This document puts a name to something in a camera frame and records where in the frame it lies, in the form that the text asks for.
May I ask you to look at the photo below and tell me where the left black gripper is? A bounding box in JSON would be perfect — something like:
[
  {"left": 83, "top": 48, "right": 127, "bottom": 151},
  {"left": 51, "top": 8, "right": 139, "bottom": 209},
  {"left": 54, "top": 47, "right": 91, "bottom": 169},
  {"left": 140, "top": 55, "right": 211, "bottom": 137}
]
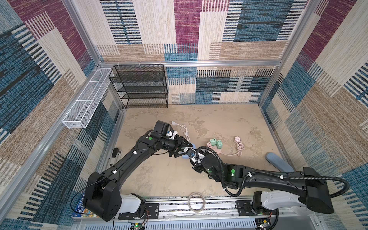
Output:
[{"left": 160, "top": 135, "right": 193, "bottom": 158}]

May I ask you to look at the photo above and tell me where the light green plug adapter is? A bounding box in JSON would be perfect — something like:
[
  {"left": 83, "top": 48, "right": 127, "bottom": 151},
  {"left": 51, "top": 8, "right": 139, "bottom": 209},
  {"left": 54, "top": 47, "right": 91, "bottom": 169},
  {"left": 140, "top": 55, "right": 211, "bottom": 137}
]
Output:
[{"left": 209, "top": 138, "right": 217, "bottom": 146}]

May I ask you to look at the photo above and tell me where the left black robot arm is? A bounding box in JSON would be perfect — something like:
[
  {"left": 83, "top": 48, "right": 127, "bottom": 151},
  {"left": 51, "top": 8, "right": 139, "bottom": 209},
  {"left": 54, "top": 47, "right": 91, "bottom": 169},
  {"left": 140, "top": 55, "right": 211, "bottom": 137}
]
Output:
[{"left": 81, "top": 121, "right": 193, "bottom": 221}]

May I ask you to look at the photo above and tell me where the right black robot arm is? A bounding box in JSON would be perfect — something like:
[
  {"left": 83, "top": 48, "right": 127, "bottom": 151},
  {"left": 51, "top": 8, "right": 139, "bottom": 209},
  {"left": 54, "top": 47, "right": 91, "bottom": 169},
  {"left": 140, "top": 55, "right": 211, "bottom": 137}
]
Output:
[{"left": 186, "top": 147, "right": 350, "bottom": 214}]

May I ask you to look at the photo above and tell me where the pink round power strip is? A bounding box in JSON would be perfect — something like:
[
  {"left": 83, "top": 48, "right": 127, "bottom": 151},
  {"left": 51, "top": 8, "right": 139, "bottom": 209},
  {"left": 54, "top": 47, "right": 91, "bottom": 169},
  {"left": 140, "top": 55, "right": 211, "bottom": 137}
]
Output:
[{"left": 207, "top": 142, "right": 221, "bottom": 154}]

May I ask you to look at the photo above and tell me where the blue grey oval pad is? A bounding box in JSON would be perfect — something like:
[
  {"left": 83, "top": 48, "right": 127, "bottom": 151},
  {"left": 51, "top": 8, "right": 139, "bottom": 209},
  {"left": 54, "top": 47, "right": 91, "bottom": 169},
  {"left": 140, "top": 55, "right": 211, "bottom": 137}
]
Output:
[{"left": 265, "top": 152, "right": 294, "bottom": 173}]

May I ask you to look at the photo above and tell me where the white cable with plug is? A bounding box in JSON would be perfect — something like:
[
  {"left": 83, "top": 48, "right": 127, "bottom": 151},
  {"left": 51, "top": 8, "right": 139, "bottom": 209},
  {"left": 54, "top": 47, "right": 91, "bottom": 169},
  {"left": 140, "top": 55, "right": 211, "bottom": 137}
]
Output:
[{"left": 171, "top": 120, "right": 191, "bottom": 141}]

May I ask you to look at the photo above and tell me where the grey cable ring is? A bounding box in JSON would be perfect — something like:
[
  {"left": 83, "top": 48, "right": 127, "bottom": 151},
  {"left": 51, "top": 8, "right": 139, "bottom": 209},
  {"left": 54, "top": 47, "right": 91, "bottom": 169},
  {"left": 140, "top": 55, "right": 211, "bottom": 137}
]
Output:
[{"left": 188, "top": 192, "right": 207, "bottom": 213}]

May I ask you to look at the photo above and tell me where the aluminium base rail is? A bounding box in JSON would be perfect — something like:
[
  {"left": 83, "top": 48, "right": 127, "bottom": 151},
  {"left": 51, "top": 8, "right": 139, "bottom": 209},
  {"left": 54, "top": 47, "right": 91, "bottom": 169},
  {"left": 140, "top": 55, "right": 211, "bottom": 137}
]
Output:
[{"left": 72, "top": 195, "right": 326, "bottom": 230}]

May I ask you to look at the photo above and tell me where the black wire shelf rack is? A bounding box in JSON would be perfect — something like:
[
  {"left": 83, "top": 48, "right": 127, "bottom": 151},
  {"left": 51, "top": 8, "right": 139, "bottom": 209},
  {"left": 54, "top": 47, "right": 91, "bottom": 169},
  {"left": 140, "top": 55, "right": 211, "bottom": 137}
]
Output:
[{"left": 110, "top": 64, "right": 169, "bottom": 109}]

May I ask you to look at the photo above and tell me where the white mesh wall basket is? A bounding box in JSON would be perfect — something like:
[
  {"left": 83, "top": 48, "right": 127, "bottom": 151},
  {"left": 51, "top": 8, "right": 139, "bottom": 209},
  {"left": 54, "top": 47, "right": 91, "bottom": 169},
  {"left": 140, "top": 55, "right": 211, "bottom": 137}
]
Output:
[{"left": 62, "top": 69, "right": 112, "bottom": 129}]

